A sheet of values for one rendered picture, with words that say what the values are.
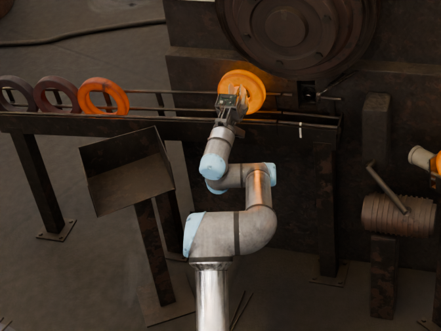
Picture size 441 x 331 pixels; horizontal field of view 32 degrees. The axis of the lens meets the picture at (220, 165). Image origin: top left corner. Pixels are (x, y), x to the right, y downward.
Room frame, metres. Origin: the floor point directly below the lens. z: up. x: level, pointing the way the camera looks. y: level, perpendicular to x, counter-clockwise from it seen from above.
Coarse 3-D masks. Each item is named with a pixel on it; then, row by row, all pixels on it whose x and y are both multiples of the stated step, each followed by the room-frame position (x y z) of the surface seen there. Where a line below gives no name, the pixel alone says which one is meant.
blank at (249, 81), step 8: (232, 72) 2.07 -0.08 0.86; (240, 72) 2.06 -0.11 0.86; (248, 72) 2.06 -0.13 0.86; (224, 80) 2.06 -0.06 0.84; (232, 80) 2.05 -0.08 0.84; (240, 80) 2.04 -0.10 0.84; (248, 80) 2.03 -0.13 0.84; (256, 80) 2.03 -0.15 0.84; (224, 88) 2.06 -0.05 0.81; (248, 88) 2.03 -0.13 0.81; (256, 88) 2.02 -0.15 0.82; (264, 88) 2.04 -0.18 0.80; (256, 96) 2.02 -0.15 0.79; (264, 96) 2.03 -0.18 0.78; (256, 104) 2.02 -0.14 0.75; (248, 112) 2.03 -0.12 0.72
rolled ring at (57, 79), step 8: (40, 80) 2.35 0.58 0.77; (48, 80) 2.32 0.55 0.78; (56, 80) 2.31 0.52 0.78; (64, 80) 2.32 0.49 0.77; (40, 88) 2.33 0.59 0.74; (56, 88) 2.31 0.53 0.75; (64, 88) 2.30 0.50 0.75; (72, 88) 2.30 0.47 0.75; (40, 96) 2.34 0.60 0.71; (72, 96) 2.29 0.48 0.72; (40, 104) 2.34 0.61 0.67; (48, 104) 2.35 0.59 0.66; (72, 104) 2.29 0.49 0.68; (64, 112) 2.33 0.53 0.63; (72, 112) 2.29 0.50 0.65; (80, 112) 2.29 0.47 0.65
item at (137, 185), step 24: (96, 144) 2.00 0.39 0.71; (120, 144) 2.01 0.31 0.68; (144, 144) 2.03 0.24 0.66; (96, 168) 1.99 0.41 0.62; (120, 168) 2.00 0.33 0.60; (144, 168) 1.97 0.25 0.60; (168, 168) 1.90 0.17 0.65; (96, 192) 1.90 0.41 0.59; (120, 192) 1.88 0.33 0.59; (144, 192) 1.85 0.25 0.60; (96, 216) 1.79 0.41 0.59; (144, 216) 1.89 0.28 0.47; (144, 240) 1.88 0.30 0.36; (144, 288) 1.98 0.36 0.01; (168, 288) 1.89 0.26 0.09; (144, 312) 1.87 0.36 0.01; (168, 312) 1.85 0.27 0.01; (192, 312) 1.83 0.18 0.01
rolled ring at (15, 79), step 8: (0, 80) 2.40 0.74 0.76; (8, 80) 2.39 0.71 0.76; (16, 80) 2.39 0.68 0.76; (0, 88) 2.40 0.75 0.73; (16, 88) 2.38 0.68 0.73; (24, 88) 2.36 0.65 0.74; (32, 88) 2.38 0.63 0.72; (0, 96) 2.43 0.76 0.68; (24, 96) 2.37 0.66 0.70; (32, 96) 2.36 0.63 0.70; (0, 104) 2.41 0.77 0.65; (8, 104) 2.43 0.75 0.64; (32, 104) 2.36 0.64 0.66
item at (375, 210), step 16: (368, 208) 1.71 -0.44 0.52; (384, 208) 1.70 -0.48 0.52; (416, 208) 1.67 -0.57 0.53; (432, 208) 1.67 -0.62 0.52; (368, 224) 1.69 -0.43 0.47; (384, 224) 1.67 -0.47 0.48; (400, 224) 1.65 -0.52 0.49; (416, 224) 1.63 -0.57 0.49; (432, 224) 1.63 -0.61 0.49; (384, 240) 1.68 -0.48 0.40; (384, 256) 1.68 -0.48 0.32; (384, 272) 1.68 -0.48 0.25; (384, 288) 1.68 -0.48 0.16; (384, 304) 1.68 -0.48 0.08
